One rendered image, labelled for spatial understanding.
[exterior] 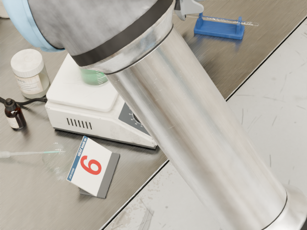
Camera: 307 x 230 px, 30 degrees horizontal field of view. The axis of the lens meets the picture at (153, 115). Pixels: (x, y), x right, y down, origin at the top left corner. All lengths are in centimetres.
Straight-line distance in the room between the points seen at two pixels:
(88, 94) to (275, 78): 36
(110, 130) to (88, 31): 49
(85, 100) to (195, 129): 43
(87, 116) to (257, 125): 30
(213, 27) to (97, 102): 34
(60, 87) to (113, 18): 51
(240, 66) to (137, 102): 58
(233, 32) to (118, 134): 34
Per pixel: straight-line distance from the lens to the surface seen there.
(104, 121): 97
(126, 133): 98
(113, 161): 99
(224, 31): 118
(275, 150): 100
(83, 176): 96
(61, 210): 96
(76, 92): 99
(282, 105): 107
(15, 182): 101
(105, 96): 97
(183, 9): 115
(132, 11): 51
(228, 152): 59
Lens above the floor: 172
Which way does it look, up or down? 51 degrees down
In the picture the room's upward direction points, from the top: 7 degrees counter-clockwise
